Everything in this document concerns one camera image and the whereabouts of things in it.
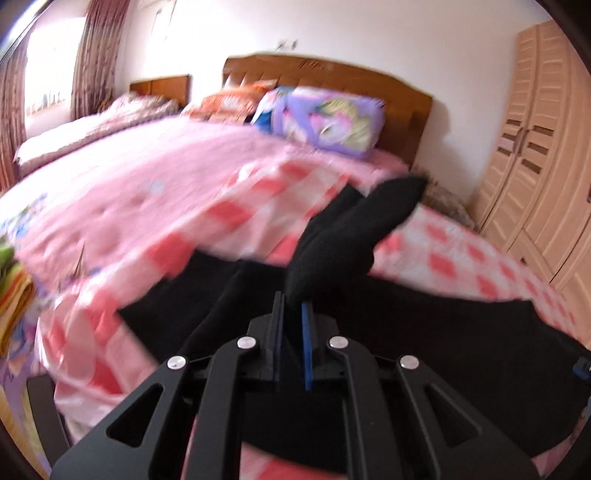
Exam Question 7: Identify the pink checkered bed sheet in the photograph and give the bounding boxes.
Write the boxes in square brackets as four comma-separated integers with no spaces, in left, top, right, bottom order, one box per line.
[0,115,583,480]

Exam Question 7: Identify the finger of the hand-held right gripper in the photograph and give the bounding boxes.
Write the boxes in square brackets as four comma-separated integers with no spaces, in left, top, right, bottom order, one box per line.
[571,353,591,382]

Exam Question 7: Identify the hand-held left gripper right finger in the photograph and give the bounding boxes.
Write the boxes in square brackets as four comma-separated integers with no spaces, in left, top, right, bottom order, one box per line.
[302,302,539,480]

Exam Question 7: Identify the light wooden wardrobe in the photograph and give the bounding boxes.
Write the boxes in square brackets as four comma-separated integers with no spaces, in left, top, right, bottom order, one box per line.
[468,21,591,296]

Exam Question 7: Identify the colourful folded cloth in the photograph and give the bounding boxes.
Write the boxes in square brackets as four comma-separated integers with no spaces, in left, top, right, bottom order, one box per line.
[0,237,38,356]

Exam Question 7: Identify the orange printed pillow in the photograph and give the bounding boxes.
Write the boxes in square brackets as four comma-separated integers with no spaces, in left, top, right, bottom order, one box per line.
[185,80,278,124]

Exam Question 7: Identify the pale floral bed cover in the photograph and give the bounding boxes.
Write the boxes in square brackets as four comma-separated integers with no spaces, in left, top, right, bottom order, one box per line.
[14,92,178,178]

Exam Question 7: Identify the black pants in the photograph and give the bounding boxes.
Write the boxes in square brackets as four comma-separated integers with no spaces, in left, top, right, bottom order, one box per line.
[117,175,591,462]

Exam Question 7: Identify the brown patterned curtain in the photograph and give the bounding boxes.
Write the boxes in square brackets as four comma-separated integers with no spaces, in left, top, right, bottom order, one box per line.
[0,0,127,192]

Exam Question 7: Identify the small wooden headboard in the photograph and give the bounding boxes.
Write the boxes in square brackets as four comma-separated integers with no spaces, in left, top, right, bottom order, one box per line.
[129,75,191,107]

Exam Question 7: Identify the purple printed pillow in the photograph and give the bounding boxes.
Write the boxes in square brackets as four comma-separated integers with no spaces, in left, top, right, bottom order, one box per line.
[253,87,386,160]

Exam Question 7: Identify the wooden bed headboard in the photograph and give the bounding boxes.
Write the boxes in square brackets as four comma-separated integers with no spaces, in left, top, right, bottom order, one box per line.
[222,54,433,169]

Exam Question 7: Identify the brown patterned cloth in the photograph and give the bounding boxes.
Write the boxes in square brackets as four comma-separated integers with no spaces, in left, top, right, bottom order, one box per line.
[413,171,478,232]

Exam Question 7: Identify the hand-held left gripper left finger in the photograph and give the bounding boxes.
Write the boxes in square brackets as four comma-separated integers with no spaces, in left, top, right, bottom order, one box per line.
[51,292,285,480]

